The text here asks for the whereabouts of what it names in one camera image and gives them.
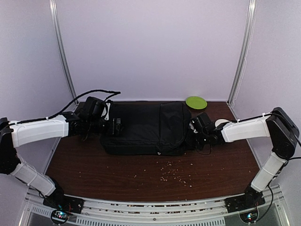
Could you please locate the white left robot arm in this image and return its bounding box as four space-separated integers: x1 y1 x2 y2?
0 97 113 209

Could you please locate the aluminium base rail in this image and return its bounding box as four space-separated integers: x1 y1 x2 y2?
23 185 283 226

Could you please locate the right aluminium frame post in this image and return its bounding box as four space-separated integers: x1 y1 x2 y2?
228 0 257 107

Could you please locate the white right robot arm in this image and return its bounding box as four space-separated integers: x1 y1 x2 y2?
190 107 301 208

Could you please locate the black student backpack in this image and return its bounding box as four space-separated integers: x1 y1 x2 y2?
100 102 193 156

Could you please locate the aluminium frame post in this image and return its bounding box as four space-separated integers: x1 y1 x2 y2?
228 0 257 107
49 0 76 98

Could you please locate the left aluminium frame post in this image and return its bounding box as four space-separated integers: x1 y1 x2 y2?
49 0 76 98

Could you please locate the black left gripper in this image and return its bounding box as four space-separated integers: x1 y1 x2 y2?
87 118 125 135

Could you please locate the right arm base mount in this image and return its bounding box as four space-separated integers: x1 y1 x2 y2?
224 194 265 213

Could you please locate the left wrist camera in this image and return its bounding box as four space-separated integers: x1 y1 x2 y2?
102 100 112 121

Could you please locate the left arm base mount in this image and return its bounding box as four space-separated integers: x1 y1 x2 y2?
43 195 84 214

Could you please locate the green plate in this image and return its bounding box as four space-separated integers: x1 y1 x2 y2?
185 96 207 110

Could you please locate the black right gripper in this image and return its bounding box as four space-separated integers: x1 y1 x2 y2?
182 129 208 151

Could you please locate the white bowl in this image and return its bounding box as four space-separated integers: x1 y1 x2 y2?
215 119 231 128

